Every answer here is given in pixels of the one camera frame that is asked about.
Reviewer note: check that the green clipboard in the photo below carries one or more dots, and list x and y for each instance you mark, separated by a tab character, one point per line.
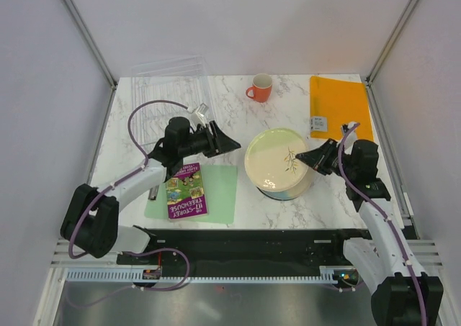
220	184

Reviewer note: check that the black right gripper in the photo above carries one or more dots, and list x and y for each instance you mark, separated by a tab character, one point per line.
317	158

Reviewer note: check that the clear wire dish rack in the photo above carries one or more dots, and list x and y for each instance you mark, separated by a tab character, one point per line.
179	84

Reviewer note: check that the blue white floral plate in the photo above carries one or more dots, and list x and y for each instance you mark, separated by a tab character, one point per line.
288	193

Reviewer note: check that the purple treehouse book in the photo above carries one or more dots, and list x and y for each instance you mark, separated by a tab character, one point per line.
185	194

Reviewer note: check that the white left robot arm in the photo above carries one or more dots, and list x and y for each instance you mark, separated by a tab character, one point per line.
92	220

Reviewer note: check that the aluminium frame post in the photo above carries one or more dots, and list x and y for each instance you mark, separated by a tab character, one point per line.
394	36
89	41

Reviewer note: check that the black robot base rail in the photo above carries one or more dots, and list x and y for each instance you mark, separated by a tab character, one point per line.
245	252

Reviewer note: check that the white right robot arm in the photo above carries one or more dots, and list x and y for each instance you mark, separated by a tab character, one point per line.
402	292

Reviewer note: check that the left aluminium frame post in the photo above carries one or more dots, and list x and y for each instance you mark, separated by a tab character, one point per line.
89	41

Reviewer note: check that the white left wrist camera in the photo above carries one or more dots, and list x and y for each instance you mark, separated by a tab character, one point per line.
198	115

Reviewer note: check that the right aluminium frame post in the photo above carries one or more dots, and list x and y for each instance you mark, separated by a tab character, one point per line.
394	36

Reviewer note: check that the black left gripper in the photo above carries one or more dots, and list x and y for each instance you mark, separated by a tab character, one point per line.
218	142

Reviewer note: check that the cream green plate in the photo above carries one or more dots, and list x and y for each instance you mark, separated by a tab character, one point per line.
271	164

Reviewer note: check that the white slotted cable duct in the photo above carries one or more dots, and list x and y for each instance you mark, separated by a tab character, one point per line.
326	275

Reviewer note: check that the orange ceramic mug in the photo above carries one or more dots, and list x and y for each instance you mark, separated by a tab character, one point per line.
261	88

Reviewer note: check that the orange plastic folder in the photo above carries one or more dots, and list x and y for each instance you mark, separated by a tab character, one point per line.
334	103

